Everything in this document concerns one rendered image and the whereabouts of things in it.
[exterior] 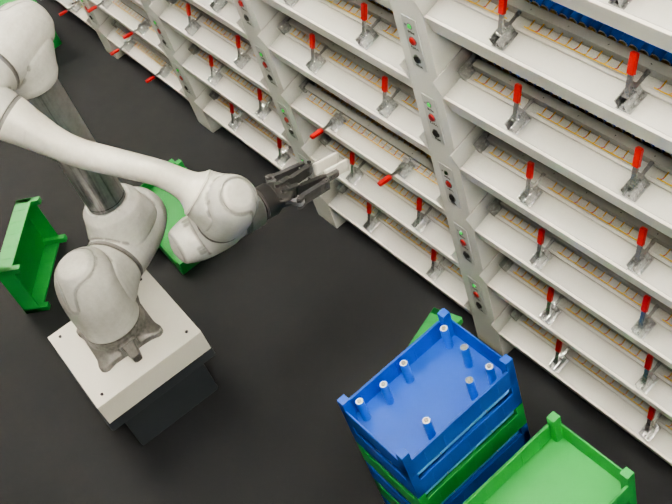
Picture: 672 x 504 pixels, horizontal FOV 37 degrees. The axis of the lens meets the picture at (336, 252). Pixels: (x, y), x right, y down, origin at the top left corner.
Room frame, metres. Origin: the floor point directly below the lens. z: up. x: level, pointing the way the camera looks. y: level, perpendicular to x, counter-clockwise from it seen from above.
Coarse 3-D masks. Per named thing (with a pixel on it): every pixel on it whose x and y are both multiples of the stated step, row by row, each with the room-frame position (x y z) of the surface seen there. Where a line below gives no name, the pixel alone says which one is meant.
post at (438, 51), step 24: (408, 0) 1.52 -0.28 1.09; (408, 48) 1.55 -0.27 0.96; (432, 48) 1.49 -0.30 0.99; (456, 48) 1.51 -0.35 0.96; (432, 72) 1.50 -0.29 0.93; (432, 96) 1.51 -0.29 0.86; (456, 120) 1.49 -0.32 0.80; (432, 144) 1.55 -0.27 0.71; (456, 144) 1.49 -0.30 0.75; (456, 168) 1.49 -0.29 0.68; (480, 192) 1.50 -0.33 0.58; (456, 216) 1.53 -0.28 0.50; (456, 240) 1.56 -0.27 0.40; (480, 240) 1.49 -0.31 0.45; (480, 264) 1.49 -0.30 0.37; (480, 312) 1.53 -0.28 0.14; (480, 336) 1.56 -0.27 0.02
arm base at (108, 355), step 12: (144, 312) 1.81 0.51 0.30; (144, 324) 1.77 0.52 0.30; (156, 324) 1.76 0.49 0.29; (84, 336) 1.82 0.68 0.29; (132, 336) 1.73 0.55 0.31; (144, 336) 1.74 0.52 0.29; (156, 336) 1.74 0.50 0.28; (96, 348) 1.74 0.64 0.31; (108, 348) 1.73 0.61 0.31; (120, 348) 1.71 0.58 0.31; (132, 348) 1.70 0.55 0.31; (108, 360) 1.71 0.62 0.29; (120, 360) 1.71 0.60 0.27
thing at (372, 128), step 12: (324, 96) 2.06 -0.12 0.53; (336, 108) 2.00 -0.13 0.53; (348, 108) 1.98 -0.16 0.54; (360, 120) 1.92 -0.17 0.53; (372, 132) 1.87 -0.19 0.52; (384, 132) 1.84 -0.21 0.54; (396, 144) 1.79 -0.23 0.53; (408, 156) 1.75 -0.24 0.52; (420, 156) 1.72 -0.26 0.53; (432, 168) 1.67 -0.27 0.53; (432, 180) 1.65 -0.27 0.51
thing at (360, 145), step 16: (304, 80) 2.14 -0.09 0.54; (288, 96) 2.13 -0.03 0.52; (304, 96) 2.13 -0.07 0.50; (304, 112) 2.08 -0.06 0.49; (320, 112) 2.05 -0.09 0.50; (352, 144) 1.89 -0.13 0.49; (368, 144) 1.86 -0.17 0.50; (368, 160) 1.84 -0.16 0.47; (384, 160) 1.79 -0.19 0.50; (400, 160) 1.76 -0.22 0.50; (400, 176) 1.72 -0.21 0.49; (416, 176) 1.70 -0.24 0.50; (432, 176) 1.67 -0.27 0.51; (416, 192) 1.67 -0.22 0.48; (432, 192) 1.63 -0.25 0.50
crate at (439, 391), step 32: (448, 320) 1.30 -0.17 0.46; (416, 352) 1.28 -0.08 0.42; (448, 352) 1.27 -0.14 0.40; (480, 352) 1.23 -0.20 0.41; (416, 384) 1.22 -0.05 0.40; (448, 384) 1.19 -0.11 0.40; (480, 384) 1.16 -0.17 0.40; (512, 384) 1.14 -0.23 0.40; (352, 416) 1.17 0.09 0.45; (384, 416) 1.18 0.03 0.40; (416, 416) 1.15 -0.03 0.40; (448, 416) 1.12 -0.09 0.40; (384, 448) 1.08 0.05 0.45; (416, 448) 1.08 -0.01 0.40
